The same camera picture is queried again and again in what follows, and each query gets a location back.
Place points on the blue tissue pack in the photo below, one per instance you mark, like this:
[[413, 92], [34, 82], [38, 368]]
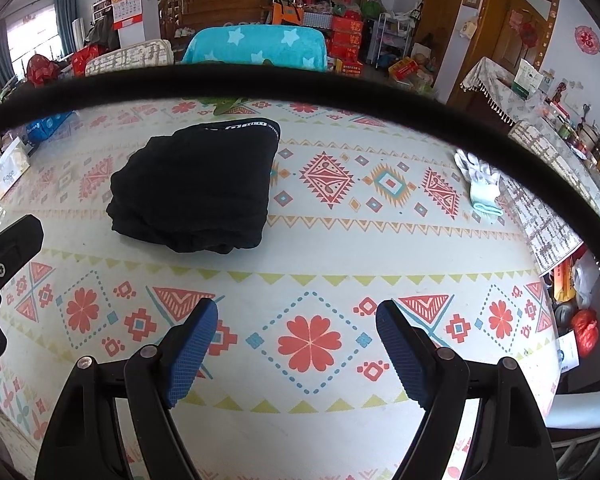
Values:
[[50, 125]]

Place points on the white tissue pack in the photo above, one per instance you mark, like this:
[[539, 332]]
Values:
[[10, 170]]

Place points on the black pants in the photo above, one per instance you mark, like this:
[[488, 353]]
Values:
[[195, 190]]

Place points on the wooden door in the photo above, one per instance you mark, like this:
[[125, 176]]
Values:
[[505, 25], [442, 10]]

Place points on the blue curtain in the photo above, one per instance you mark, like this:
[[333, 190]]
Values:
[[65, 20]]

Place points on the red gift box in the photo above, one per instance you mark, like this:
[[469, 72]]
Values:
[[87, 60]]

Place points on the wooden staircase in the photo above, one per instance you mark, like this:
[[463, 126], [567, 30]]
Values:
[[215, 0]]

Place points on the red cloth bag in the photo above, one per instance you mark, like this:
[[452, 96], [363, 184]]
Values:
[[42, 70]]

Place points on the white glove with blue cuff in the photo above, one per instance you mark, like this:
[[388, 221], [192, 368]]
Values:
[[482, 185]]

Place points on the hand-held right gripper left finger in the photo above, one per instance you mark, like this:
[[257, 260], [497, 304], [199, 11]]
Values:
[[190, 355]]

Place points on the red plastic bag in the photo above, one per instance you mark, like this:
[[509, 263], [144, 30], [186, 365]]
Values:
[[585, 332]]

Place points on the red paper wall ornament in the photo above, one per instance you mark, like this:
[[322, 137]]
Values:
[[585, 37]]

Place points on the fringed side table cloth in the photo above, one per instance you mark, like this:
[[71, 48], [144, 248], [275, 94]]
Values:
[[500, 87]]

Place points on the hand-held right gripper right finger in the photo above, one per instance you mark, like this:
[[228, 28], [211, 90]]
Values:
[[405, 355]]

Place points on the stack of red boxes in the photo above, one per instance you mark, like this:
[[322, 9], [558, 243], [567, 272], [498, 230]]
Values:
[[347, 42]]

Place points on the grey patterned chair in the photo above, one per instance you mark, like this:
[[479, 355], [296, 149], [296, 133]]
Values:
[[130, 57], [545, 210]]

